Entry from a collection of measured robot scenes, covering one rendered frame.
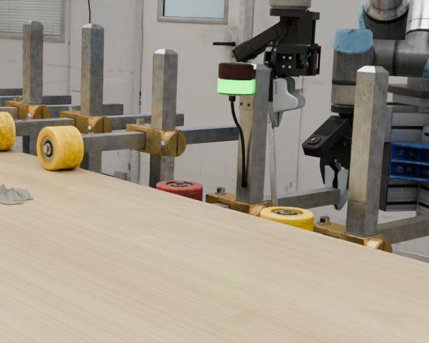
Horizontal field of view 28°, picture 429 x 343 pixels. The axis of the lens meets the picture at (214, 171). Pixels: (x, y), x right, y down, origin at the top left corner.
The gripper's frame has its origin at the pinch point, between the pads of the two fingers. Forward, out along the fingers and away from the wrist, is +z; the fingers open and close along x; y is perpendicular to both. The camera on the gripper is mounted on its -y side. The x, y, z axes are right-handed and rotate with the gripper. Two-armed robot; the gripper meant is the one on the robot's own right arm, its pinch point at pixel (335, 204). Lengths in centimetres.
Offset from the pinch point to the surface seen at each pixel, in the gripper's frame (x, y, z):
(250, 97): -5.1, -30.8, -23.0
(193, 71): 288, 208, -7
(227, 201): -0.9, -31.2, -4.2
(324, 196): -1.4, -5.4, -2.4
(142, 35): 333, 204, -27
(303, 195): -1.4, -11.6, -3.2
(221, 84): -3.7, -36.4, -25.2
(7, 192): 4, -72, -9
